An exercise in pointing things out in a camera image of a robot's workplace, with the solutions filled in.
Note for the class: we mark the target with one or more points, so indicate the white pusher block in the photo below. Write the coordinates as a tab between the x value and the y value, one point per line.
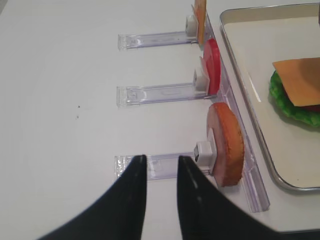
200	80
205	153
191	26

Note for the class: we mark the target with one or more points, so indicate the yellow cheese slice on tray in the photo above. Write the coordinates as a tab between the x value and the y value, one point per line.
300	79

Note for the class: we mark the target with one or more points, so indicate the white pusher block near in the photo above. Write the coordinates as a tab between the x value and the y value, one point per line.
205	153

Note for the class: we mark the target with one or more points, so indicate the white pusher block middle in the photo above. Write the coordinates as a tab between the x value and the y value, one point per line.
200	80

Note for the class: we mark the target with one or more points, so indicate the green lettuce leaf on tray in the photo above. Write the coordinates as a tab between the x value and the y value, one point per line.
282	101

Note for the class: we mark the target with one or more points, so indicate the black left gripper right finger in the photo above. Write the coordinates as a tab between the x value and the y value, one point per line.
206	214

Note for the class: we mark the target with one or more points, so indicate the standing yellow cheese slice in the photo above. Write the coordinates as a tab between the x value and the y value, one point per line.
200	11

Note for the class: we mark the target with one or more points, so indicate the standing red tomato slice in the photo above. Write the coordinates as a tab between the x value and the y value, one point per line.
212	66

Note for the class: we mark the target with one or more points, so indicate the metal serving tray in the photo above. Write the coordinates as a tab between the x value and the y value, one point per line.
255	38

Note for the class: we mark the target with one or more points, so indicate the clear acrylic left rack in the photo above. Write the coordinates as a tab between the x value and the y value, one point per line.
251	179

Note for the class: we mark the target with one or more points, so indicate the white pusher block far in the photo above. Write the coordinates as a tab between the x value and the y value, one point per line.
191	26

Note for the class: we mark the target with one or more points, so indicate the standing bun bottom slice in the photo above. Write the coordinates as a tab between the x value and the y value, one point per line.
229	141

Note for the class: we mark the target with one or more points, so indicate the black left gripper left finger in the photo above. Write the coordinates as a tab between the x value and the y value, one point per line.
117	215

